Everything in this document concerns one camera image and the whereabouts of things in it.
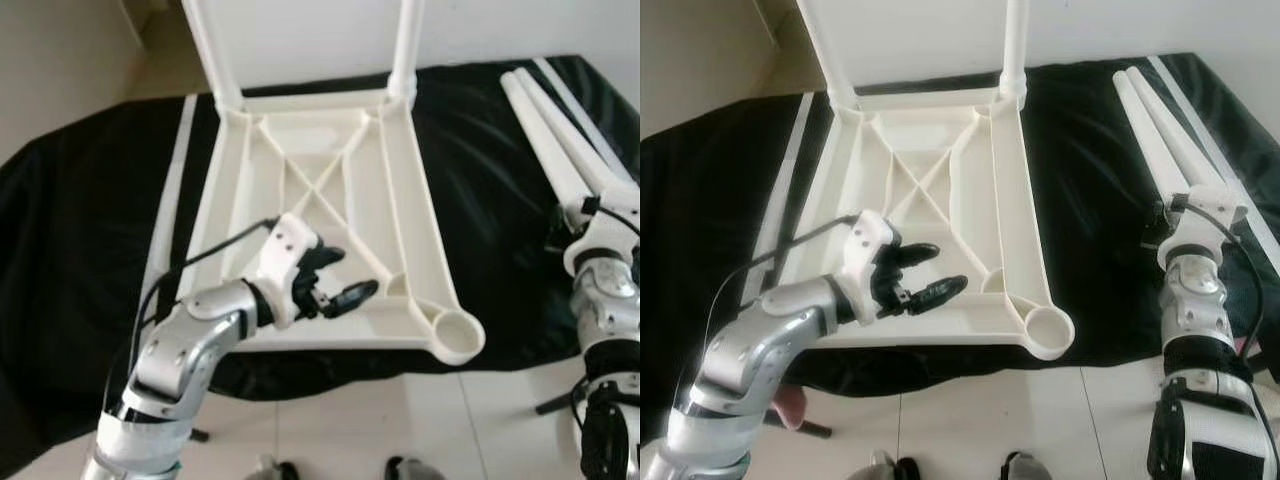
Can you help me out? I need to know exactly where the robot right leg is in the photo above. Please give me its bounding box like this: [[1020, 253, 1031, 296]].
[[385, 455, 446, 480], [1000, 450, 1051, 480]]

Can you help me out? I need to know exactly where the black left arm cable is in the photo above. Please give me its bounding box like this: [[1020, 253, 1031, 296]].
[[130, 218, 281, 401], [700, 213, 863, 341]]

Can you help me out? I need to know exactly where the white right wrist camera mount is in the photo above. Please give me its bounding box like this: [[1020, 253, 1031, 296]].
[[1160, 183, 1249, 266], [565, 185, 641, 276]]

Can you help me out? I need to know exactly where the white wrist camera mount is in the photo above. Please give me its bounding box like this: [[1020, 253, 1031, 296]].
[[565, 185, 641, 276], [840, 210, 901, 323], [1160, 183, 1249, 266], [255, 213, 321, 329]]

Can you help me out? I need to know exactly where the black table cover sheet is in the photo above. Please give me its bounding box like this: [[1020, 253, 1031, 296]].
[[640, 52, 1280, 451], [0, 55, 641, 479]]

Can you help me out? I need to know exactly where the white tape strip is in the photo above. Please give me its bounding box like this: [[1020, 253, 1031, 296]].
[[140, 95, 198, 311], [535, 57, 641, 181], [1148, 55, 1280, 271], [740, 92, 816, 306]]

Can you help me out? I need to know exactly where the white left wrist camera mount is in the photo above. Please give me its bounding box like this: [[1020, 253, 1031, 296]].
[[840, 210, 901, 323], [255, 213, 321, 329]]

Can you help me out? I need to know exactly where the black metal table frame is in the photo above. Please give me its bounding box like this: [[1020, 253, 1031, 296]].
[[535, 385, 581, 416], [765, 410, 833, 439]]

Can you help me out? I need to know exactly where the white plastic table top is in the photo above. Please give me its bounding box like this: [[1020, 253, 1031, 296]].
[[775, 88, 1076, 361], [180, 88, 487, 367]]

